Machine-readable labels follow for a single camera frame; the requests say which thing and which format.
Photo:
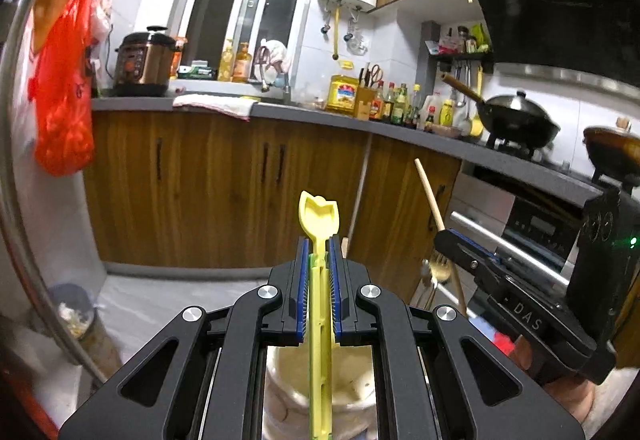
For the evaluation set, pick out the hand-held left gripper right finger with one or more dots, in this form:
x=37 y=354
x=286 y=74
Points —
x=334 y=290

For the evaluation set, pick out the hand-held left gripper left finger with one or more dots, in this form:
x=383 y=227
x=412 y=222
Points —
x=301 y=290

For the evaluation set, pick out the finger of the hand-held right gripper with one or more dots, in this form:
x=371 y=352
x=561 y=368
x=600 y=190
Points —
x=475 y=246
x=455 y=252

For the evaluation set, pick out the wooden chopstick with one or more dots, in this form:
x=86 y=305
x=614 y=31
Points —
x=440 y=230
x=356 y=200

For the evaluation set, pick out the silver flower-shaped spoon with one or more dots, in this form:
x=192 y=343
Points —
x=426 y=280

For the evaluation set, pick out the yellow plastic utensil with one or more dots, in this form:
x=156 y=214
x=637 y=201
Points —
x=320 y=220

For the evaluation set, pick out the cream ceramic double utensil holder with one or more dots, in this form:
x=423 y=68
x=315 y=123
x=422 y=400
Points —
x=350 y=395

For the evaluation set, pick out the person's right hand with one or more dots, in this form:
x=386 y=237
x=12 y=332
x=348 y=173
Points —
x=570 y=400

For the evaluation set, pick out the blue cartoon printed cloth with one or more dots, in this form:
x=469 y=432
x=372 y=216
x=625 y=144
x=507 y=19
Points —
x=502 y=345

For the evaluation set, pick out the stainless built-in oven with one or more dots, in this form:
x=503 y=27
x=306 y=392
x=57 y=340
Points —
x=540 y=225

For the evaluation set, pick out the small yellow bottle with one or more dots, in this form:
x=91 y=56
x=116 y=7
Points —
x=447 y=114

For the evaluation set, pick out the wooden base cabinet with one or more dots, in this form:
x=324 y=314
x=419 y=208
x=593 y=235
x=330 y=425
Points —
x=200 y=190

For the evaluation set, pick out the row of sauce bottles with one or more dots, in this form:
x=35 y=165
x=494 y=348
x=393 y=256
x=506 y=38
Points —
x=400 y=107

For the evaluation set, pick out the brown wok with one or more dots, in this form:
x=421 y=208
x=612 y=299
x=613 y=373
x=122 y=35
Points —
x=610 y=144

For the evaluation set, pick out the wooden knife block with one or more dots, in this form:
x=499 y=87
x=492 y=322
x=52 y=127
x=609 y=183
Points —
x=365 y=104

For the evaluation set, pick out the large yellow oil bottle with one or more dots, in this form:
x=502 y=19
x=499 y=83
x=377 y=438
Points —
x=342 y=94

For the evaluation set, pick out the metal faucet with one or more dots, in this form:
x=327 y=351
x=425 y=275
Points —
x=286 y=89

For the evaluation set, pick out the white dishcloth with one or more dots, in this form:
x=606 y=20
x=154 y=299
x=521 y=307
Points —
x=215 y=104

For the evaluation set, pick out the amber oil bottle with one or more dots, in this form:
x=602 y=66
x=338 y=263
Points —
x=242 y=67

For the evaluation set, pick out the grey trash bin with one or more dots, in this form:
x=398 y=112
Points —
x=70 y=300

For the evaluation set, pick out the white rag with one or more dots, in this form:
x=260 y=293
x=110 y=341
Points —
x=277 y=54

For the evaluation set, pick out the green box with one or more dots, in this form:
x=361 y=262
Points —
x=196 y=71

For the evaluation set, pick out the black range hood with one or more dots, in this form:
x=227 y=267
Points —
x=550 y=4

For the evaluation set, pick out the orange bottle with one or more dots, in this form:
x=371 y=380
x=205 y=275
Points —
x=178 y=59

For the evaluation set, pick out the brown electric pressure cooker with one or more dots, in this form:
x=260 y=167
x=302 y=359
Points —
x=142 y=64

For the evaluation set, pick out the red plastic bag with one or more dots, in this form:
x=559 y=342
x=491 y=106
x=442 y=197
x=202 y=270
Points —
x=65 y=119

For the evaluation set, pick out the wall spice rack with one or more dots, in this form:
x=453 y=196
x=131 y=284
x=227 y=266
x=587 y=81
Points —
x=457 y=49

